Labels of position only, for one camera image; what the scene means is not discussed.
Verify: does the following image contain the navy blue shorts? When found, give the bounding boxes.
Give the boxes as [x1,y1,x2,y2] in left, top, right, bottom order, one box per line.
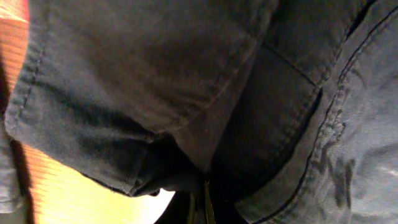
[0,0,398,224]

